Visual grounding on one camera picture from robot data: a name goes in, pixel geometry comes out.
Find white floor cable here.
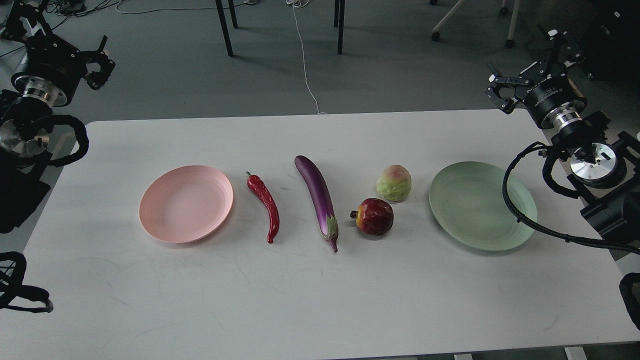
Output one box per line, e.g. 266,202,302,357
286,0,328,116

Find red chili pepper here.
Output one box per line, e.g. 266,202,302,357
246,171,281,244

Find red pomegranate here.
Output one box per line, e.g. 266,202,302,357
349,198,394,237

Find purple eggplant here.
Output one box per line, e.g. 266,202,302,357
294,155,339,253

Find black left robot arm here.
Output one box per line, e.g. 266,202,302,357
0,0,115,234

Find green pink peach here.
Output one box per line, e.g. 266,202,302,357
375,164,412,202

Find black table leg left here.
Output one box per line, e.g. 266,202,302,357
214,0,239,58

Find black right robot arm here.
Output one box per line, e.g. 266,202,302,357
486,29,640,255

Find black table leg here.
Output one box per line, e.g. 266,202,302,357
214,0,239,58
333,0,346,55

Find black box on floor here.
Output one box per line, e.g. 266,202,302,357
580,0,640,82

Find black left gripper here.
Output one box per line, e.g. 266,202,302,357
1,0,115,95

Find black table leg right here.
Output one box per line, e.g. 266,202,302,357
333,0,346,55

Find white chair base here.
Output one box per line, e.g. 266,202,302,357
430,0,522,49

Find pink plate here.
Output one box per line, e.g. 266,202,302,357
138,165,234,244

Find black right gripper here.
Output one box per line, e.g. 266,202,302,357
485,25,587,128

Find green plate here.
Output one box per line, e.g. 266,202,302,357
429,161,534,252

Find black floor cables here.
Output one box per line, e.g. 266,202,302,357
0,0,251,58

